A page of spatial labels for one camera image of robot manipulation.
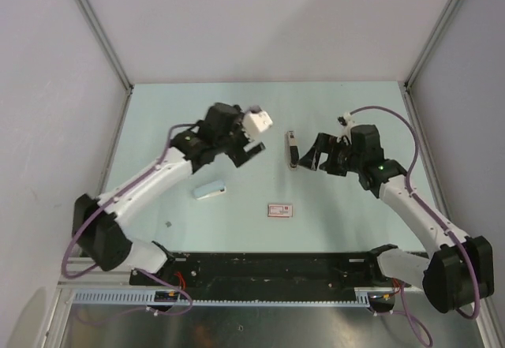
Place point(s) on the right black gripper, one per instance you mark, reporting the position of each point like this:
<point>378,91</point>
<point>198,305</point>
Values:
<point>324,143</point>

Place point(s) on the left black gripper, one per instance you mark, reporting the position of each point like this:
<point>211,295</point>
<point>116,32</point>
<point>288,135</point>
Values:
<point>238,155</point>

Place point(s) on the black staple remover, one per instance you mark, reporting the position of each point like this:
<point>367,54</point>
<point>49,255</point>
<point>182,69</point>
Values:
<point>292,150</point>

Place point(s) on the light blue stapler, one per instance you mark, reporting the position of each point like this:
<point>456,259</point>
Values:
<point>211,189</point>

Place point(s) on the red staple box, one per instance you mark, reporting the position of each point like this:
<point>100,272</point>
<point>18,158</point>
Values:
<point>280,211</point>

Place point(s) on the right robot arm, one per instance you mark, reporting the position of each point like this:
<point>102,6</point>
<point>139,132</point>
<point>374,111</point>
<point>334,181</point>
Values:
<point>457,269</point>

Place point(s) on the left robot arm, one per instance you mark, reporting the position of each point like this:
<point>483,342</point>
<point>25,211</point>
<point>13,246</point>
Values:
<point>99,222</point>

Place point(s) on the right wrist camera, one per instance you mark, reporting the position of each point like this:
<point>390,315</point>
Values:
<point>346,121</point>

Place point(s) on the right aluminium frame post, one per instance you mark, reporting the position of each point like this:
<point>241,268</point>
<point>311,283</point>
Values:
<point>442,24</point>

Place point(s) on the aluminium frame post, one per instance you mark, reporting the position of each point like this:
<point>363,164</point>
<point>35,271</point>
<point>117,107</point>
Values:
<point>96,28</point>
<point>442,24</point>

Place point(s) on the left aluminium frame post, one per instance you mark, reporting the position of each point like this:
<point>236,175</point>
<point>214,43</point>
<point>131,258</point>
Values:
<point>96,28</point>

